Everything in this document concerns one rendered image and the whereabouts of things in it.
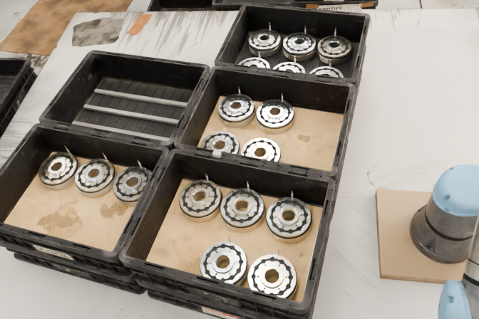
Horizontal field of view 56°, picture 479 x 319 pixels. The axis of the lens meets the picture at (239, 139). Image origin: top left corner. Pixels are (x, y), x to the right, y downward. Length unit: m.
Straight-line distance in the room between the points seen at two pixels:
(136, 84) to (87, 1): 2.17
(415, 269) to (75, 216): 0.83
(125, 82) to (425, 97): 0.94
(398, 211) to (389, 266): 0.15
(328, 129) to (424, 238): 0.36
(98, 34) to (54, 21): 1.58
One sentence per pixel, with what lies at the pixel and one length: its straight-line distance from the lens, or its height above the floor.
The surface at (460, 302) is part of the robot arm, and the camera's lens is 0.73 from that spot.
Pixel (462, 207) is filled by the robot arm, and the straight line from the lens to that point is 1.00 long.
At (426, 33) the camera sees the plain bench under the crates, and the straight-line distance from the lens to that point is 1.76.
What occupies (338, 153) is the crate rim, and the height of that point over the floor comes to 0.93.
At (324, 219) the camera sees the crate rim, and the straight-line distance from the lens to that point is 0.95.
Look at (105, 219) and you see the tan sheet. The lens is 1.16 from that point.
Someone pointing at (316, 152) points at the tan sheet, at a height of 0.83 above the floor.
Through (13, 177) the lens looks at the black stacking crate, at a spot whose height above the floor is 0.89.
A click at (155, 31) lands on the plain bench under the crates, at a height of 0.70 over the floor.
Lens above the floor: 1.76
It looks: 51 degrees down
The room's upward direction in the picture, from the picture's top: 10 degrees counter-clockwise
